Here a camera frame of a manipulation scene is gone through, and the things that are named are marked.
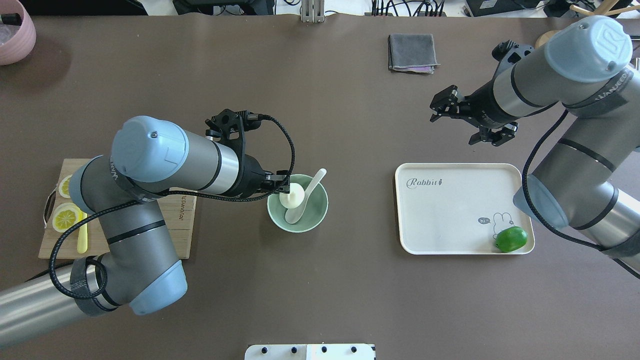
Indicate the lemon slice upper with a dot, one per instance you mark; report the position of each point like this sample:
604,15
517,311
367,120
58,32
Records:
63,187

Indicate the yellow plastic knife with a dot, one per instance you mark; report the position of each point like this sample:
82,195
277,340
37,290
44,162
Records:
82,239

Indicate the green lime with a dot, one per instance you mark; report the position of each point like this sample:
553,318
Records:
511,239

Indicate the white ceramic spoon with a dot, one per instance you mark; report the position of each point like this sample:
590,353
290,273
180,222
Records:
294,214

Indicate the lemon slice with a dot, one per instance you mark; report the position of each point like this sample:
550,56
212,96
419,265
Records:
63,187
65,216

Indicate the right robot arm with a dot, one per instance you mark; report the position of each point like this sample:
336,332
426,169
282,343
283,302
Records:
566,179

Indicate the bamboo cutting board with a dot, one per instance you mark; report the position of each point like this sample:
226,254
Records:
178,211

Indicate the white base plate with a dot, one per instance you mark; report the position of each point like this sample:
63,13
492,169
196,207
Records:
311,351

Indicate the white rabbit tray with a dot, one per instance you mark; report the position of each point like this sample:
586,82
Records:
458,208

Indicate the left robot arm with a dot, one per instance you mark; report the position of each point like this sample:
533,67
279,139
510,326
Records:
122,252

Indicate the white steamed bun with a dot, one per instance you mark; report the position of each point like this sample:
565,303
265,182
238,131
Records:
294,198

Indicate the lemon slice lower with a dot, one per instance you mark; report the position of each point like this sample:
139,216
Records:
65,216

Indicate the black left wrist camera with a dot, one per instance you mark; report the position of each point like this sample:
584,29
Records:
229,127

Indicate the green ceramic bowl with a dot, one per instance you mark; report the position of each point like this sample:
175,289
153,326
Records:
314,213

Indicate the pink bowl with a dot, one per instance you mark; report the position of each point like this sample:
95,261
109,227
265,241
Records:
23,42

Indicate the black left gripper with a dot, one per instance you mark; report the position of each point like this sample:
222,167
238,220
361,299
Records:
251,176

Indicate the grey folded cloth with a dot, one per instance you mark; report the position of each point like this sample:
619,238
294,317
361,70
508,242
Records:
412,53

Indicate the wooden stand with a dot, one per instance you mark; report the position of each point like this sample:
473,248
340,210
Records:
588,8

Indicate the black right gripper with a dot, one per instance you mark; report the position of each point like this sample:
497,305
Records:
481,107

